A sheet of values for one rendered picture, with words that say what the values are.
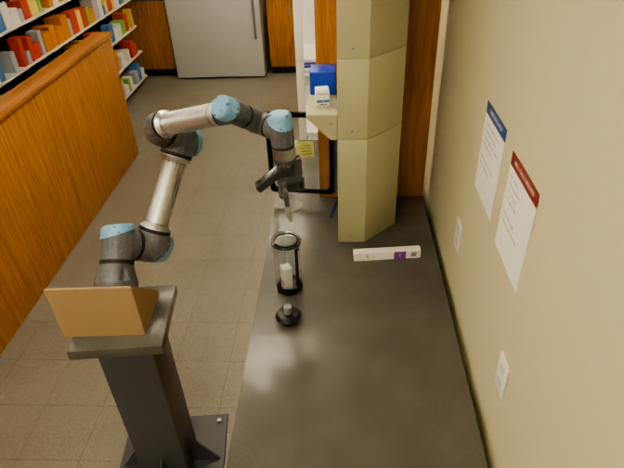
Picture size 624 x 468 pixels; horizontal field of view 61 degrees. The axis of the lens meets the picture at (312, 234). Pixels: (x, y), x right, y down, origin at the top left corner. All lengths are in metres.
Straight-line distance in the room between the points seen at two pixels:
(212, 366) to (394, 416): 1.61
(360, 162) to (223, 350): 1.54
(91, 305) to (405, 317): 1.07
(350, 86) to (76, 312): 1.21
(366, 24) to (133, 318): 1.25
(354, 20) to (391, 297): 0.97
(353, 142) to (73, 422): 1.99
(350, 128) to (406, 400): 0.97
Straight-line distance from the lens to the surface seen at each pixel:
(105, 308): 1.91
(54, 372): 3.35
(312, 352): 1.79
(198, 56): 7.21
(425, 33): 2.29
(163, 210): 2.01
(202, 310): 3.40
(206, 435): 2.78
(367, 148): 2.03
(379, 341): 1.83
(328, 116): 1.97
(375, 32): 1.90
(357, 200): 2.13
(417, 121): 2.40
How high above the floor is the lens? 2.27
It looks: 35 degrees down
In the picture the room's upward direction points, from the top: 2 degrees counter-clockwise
